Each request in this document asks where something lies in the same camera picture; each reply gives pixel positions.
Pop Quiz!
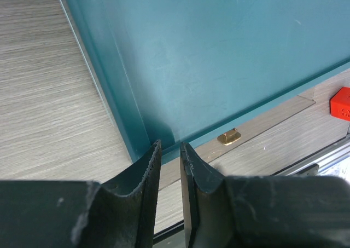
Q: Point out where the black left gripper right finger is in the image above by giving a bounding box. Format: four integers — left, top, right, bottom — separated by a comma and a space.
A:
180, 143, 349, 247

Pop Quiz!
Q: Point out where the clear acrylic drawer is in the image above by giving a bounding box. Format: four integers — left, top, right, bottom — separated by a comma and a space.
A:
195, 96, 315, 163
154, 115, 349, 233

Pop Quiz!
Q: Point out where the teal drawer cabinet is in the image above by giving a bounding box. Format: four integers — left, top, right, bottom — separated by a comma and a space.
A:
60, 0, 349, 163

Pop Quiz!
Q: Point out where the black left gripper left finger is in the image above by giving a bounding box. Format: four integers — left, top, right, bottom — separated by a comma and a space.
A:
1, 141, 161, 247

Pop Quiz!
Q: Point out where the orange cube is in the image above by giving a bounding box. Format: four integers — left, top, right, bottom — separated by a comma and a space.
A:
330, 87, 350, 121

